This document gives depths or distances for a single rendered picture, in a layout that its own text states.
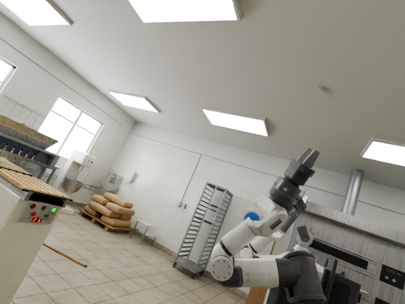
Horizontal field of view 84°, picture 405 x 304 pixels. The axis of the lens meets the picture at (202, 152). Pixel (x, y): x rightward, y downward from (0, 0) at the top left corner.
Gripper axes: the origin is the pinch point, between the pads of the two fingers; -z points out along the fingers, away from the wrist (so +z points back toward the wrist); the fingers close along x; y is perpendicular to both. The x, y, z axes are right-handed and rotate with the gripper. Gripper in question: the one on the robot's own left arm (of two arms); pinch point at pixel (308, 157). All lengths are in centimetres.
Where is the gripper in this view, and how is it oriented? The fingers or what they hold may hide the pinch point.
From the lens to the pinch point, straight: 85.9
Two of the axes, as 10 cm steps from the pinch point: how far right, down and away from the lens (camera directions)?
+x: 0.6, -1.5, 9.9
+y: 8.6, 5.2, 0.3
